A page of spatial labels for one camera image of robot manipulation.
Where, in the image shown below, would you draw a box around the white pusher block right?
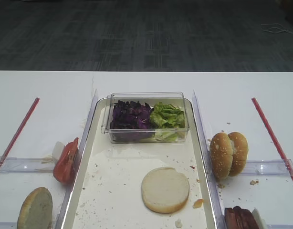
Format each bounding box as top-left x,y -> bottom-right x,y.
252,208 -> 267,229

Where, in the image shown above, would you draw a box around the long clear rail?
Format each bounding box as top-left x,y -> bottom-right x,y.
192,91 -> 226,229
54,89 -> 98,229

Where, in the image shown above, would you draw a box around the green lettuce leaves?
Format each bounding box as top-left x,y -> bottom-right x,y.
150,102 -> 186,142

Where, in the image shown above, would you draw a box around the upright bun slice left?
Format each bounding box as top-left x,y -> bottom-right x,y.
17,187 -> 53,229

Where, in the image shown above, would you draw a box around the clear divider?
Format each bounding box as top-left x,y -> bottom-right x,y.
240,159 -> 293,177
0,222 -> 17,229
267,224 -> 293,229
0,156 -> 55,173

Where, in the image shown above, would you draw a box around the sesame bun right half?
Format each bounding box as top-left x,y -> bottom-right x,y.
228,132 -> 249,177

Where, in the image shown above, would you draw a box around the lower right clear divider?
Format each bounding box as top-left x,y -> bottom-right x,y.
267,224 -> 293,229

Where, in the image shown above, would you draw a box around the right red strip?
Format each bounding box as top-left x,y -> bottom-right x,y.
251,97 -> 293,181

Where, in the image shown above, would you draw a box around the meat patty slices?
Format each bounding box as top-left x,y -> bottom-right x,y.
224,206 -> 259,229

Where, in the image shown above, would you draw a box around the white cable on floor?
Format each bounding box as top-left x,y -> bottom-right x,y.
261,23 -> 293,39

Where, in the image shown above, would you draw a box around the bun bottom slice on tray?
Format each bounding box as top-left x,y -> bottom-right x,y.
141,167 -> 189,213

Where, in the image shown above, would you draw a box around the purple lettuce leaves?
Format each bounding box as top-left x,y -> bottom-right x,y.
110,100 -> 153,142

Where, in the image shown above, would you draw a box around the white metal tray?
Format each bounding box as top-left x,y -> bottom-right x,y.
63,99 -> 215,229

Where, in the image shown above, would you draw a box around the tomato slices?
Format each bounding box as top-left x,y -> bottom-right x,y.
53,137 -> 79,185

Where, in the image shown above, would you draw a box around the lower left clear divider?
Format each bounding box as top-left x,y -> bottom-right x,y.
0,222 -> 17,229

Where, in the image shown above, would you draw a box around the white pusher block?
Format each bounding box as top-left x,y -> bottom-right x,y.
52,142 -> 65,162
252,208 -> 267,229

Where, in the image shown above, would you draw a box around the upper right clear divider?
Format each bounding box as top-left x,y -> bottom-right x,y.
240,159 -> 293,177

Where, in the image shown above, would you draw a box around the left red strip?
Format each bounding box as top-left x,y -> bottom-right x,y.
0,98 -> 40,168

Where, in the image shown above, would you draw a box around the sesame bun left half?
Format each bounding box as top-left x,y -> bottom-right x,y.
209,132 -> 233,180

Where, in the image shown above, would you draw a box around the red strip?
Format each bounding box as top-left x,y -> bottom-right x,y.
0,98 -> 40,168
251,97 -> 293,181

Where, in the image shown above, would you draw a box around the sesame bun half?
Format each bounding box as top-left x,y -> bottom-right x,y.
228,132 -> 249,177
209,132 -> 233,180

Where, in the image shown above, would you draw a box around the upper left clear divider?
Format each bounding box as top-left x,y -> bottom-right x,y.
0,156 -> 55,173

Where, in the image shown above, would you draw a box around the right long clear rail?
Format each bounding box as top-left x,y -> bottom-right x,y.
192,91 -> 226,229

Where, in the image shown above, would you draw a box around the bread crumb piece on tray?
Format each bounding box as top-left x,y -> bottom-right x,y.
192,198 -> 204,208

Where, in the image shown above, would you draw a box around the left long clear rail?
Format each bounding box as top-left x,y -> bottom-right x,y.
54,89 -> 98,229

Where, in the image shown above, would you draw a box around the clear plastic container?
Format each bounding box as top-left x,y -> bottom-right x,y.
101,92 -> 189,143

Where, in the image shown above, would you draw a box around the white pusher block left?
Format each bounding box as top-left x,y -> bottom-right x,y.
52,142 -> 65,162

